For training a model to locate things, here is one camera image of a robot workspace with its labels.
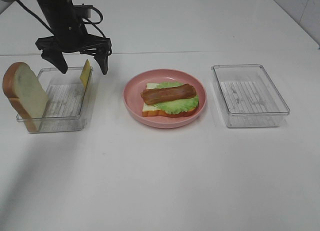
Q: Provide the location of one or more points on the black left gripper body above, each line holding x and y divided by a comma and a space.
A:
78, 40

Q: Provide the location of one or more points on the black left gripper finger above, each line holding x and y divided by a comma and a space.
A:
56, 58
101, 57

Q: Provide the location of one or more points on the bacon strip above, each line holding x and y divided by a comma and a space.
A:
160, 95

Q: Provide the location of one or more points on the bread slice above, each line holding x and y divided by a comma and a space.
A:
148, 112
25, 94

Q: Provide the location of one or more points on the green lettuce leaf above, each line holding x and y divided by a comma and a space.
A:
174, 107

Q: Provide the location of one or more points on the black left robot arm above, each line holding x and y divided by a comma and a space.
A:
67, 24

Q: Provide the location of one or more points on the yellow cheese slice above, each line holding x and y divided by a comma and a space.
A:
85, 73

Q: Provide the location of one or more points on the clear left plastic tray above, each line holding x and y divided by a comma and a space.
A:
68, 103

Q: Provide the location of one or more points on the clear plastic tray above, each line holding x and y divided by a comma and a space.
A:
247, 96
68, 103

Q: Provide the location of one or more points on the pink round plate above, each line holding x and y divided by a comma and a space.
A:
134, 102

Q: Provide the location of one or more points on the clear right plastic tray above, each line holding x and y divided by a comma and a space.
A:
247, 96

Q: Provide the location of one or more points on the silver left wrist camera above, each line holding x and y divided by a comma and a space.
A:
83, 10

